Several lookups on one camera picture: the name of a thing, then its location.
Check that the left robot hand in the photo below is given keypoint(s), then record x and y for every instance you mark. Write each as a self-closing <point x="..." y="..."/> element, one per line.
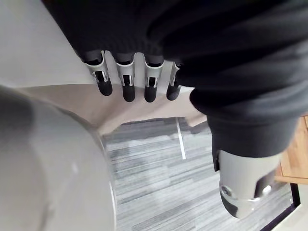
<point x="216" y="60"/>

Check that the beige bed base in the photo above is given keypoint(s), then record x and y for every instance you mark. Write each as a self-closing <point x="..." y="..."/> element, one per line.
<point x="137" y="111"/>

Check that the white bed sheet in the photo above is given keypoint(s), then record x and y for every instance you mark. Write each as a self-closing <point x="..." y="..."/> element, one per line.
<point x="29" y="48"/>

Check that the white tape strip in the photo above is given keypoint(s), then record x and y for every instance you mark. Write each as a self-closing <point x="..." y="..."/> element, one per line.
<point x="181" y="139"/>

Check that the grey striped rug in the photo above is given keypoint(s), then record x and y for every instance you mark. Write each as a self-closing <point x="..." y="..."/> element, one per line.
<point x="156" y="187"/>

